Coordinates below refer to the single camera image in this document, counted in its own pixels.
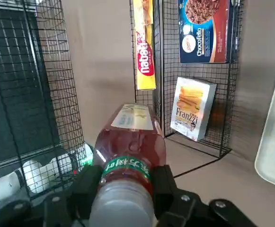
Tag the Chocofello blue red cookie box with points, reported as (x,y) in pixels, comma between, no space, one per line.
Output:
(203,35)

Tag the Franzzi white cookie box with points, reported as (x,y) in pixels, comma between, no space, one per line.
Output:
(189,111)

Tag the white plastic tray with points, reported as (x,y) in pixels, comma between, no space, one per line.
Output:
(274,142)

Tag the brown tea bottle white cap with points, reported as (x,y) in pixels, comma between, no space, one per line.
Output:
(130,146)

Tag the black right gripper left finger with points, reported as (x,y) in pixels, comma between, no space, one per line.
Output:
(80,189)

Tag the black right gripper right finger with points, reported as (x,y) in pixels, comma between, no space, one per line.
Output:
(168,201)

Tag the yellow Nabati wafer pack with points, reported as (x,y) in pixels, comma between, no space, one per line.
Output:
(145,59)

